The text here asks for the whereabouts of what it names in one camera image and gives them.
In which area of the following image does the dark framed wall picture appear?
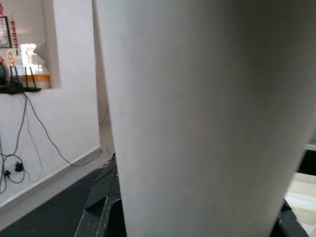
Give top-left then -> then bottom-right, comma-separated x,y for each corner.
0,16 -> 13,49

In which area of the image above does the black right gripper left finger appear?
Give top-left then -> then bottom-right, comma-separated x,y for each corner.
74,152 -> 127,237

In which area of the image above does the black electronic device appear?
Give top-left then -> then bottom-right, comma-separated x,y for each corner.
0,66 -> 42,95

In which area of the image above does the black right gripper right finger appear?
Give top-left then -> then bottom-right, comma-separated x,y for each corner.
270,197 -> 311,237

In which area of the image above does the white plastic table leg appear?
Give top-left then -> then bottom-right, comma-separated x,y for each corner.
95,0 -> 316,237

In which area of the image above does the black tablecloth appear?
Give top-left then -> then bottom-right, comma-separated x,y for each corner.
0,148 -> 316,237

